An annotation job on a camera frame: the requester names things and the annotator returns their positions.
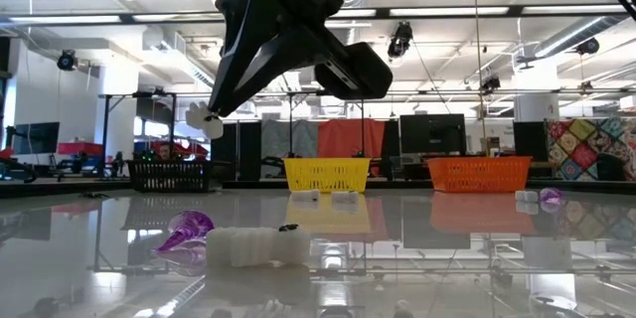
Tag purple translucent witch hat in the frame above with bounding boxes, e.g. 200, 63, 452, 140
156, 210, 216, 253
539, 187, 564, 205

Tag yellow plastic basket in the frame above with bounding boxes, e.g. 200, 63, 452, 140
282, 157, 373, 194

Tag orange plastic basket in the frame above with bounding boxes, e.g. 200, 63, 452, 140
426, 156, 533, 194

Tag white rectangular air duct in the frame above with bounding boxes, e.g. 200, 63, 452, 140
141, 27, 223, 113

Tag large black monitor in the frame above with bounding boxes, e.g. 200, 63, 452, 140
399, 113, 467, 156

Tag black wall monitor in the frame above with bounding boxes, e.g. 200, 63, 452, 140
10, 121, 61, 156

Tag black background rig frame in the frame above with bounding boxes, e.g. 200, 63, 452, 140
97, 87, 178, 179
285, 87, 367, 160

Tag black partition panel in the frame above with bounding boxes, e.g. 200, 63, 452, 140
238, 121, 262, 182
210, 121, 239, 182

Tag grey hanging cloth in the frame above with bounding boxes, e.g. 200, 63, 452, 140
260, 118, 319, 178

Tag orange hanging cloth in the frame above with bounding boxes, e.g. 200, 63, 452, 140
317, 118, 387, 176

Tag thin diagonal cable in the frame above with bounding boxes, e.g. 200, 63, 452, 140
410, 39, 452, 114

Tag colourful patchwork quilt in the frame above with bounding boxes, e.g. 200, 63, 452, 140
546, 117, 636, 183

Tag black aluminium table frame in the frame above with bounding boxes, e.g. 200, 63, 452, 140
0, 176, 636, 196

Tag thin hanging cable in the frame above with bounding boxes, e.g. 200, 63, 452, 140
470, 0, 486, 160

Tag black plastic basket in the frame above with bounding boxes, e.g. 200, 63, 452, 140
126, 159, 213, 194

